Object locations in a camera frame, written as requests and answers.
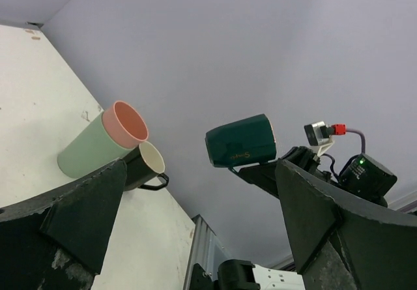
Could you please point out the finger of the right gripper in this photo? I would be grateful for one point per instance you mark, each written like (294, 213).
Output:
(261, 175)

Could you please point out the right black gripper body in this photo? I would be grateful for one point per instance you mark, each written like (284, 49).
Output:
(306, 159)

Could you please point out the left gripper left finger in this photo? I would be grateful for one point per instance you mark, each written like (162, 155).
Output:
(59, 239)

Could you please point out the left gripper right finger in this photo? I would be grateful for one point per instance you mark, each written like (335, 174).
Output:
(340, 241)

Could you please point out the dark teal cup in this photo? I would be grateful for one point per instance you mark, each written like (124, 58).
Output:
(242, 142)

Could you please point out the light green plastic cup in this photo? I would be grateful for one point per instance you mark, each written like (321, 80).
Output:
(90, 150)

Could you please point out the black mug with handle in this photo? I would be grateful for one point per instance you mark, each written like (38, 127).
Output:
(144, 163)

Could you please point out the pink cup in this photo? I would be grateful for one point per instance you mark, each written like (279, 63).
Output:
(125, 125)

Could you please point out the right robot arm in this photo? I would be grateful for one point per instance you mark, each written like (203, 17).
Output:
(362, 177)

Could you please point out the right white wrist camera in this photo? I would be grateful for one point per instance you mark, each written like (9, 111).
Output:
(319, 137)

